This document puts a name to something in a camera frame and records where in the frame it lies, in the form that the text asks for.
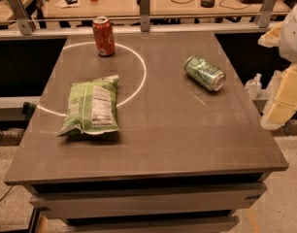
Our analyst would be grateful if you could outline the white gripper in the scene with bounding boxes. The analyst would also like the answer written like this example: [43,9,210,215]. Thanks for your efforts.
[258,4,297,130]

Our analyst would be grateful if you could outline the green soda can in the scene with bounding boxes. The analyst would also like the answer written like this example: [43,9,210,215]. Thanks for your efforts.
[184,56,226,92]

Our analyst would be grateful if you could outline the red soda can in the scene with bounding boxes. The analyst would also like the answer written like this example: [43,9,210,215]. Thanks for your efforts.
[92,17,116,56]

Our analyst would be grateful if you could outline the clear sanitizer bottle near table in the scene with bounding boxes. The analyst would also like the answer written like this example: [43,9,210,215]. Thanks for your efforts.
[245,73,262,99]

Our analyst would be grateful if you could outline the green chip bag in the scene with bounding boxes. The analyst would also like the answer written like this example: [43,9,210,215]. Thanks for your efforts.
[57,75,119,136]

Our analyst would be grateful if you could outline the right metal rail bracket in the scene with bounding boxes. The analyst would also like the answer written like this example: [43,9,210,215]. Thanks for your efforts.
[256,0,277,28]

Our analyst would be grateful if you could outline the metal rail bracket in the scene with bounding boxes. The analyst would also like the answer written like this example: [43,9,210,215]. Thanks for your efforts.
[256,0,277,28]
[137,0,150,32]
[7,0,35,36]

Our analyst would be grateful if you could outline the middle metal rail bracket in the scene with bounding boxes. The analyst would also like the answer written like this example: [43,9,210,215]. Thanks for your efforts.
[137,0,150,32]

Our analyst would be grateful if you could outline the left metal rail bracket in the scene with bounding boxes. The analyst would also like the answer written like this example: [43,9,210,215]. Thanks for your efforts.
[7,0,35,36]

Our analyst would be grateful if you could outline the black floor cable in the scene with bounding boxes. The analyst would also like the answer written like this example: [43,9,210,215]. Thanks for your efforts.
[0,184,15,209]

